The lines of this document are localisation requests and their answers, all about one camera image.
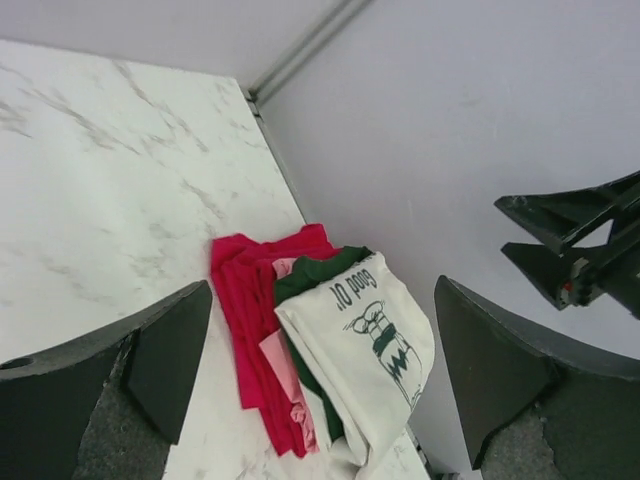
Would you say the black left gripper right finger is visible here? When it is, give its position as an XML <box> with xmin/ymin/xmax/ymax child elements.
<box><xmin>434</xmin><ymin>276</ymin><xmax>639</xmax><ymax>479</ymax></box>

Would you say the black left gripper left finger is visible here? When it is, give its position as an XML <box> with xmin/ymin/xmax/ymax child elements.
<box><xmin>1</xmin><ymin>281</ymin><xmax>212</xmax><ymax>479</ymax></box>

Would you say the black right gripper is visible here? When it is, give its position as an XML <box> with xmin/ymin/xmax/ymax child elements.
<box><xmin>494</xmin><ymin>172</ymin><xmax>639</xmax><ymax>318</ymax></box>

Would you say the cream and green Charlie Brown shirt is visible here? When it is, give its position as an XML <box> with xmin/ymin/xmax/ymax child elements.
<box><xmin>275</xmin><ymin>247</ymin><xmax>435</xmax><ymax>479</ymax></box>

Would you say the light pink folded t shirt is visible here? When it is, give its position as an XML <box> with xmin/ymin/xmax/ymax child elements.
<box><xmin>259</xmin><ymin>257</ymin><xmax>319</xmax><ymax>457</ymax></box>

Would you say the crimson folded t shirt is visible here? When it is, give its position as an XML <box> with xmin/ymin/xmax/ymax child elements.
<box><xmin>210</xmin><ymin>224</ymin><xmax>339</xmax><ymax>458</ymax></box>

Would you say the right aluminium frame post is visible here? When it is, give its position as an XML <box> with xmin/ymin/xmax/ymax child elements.
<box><xmin>243</xmin><ymin>0</ymin><xmax>372</xmax><ymax>106</ymax></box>

